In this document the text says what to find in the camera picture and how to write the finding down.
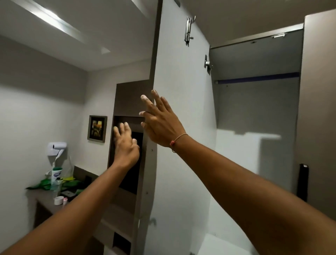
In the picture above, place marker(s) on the person's left hand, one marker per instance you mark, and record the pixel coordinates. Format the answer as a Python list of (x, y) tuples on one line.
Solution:
[(126, 152)]

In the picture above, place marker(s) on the person's right hand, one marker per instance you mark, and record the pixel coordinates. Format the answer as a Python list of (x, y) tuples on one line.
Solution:
[(162, 126)]

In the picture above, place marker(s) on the person's right little finger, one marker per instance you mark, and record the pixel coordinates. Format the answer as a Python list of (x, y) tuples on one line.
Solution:
[(166, 103)]

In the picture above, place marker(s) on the person's right middle finger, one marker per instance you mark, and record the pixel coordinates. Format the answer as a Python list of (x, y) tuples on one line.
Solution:
[(150, 104)]

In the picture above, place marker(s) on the person's left little finger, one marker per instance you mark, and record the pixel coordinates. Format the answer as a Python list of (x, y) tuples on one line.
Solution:
[(116, 132)]

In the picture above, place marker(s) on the person's right thumb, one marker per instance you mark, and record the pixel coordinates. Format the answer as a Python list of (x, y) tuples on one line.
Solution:
[(147, 128)]

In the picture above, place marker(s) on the person's left middle finger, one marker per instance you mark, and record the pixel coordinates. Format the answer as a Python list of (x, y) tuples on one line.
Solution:
[(128, 130)]

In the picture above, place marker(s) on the person's right forearm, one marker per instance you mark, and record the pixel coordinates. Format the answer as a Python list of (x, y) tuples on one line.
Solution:
[(249, 194)]

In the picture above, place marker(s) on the person's left forearm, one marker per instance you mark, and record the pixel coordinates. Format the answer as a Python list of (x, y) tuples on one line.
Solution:
[(78, 210)]

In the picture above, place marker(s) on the brown shelf unit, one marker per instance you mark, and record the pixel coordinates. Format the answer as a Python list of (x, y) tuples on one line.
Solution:
[(132, 97)]

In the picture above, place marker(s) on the black screen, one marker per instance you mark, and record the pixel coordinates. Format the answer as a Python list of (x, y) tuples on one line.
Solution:
[(132, 176)]

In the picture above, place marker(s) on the metal door hinge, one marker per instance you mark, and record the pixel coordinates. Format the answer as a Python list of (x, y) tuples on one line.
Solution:
[(207, 63)]

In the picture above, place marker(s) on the clear plastic bag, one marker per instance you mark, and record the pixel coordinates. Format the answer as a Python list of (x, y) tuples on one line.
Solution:
[(69, 168)]

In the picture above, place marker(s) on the white wardrobe door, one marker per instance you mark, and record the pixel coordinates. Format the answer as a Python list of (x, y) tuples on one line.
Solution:
[(181, 184)]

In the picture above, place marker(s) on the white bottle green cap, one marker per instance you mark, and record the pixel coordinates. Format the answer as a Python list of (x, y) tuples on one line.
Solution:
[(56, 174)]

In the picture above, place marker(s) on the flat black box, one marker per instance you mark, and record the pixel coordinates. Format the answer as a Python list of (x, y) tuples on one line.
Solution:
[(68, 193)]

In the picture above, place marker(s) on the metal door bolt latch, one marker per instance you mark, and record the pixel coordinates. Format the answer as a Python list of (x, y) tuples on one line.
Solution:
[(188, 29)]

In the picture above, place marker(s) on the small white cup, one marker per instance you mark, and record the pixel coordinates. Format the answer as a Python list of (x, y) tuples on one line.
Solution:
[(58, 200)]

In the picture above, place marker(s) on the green bag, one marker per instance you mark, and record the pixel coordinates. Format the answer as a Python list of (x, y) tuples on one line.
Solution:
[(43, 184)]

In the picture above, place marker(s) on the white wardrobe cabinet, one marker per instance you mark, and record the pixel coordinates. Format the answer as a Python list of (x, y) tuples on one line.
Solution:
[(257, 110)]

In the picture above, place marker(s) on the blue closet rod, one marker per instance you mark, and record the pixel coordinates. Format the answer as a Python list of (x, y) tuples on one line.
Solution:
[(257, 78)]

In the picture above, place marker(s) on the grey desk counter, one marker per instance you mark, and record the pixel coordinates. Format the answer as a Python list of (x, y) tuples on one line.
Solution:
[(44, 202)]

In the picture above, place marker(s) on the ceiling light strip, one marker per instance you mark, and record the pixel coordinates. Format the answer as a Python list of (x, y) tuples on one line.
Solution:
[(52, 18)]

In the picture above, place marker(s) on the small wardrobe lamp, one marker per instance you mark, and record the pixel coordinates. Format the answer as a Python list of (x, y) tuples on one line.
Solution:
[(279, 35)]

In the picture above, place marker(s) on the grey wardrobe door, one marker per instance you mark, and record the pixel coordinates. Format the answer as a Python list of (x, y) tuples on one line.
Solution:
[(317, 105)]

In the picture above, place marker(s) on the framed wall picture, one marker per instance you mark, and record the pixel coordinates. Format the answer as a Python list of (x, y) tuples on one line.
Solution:
[(97, 128)]

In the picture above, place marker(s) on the white wall hair dryer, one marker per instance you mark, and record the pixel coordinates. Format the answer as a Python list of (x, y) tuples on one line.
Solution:
[(56, 148)]

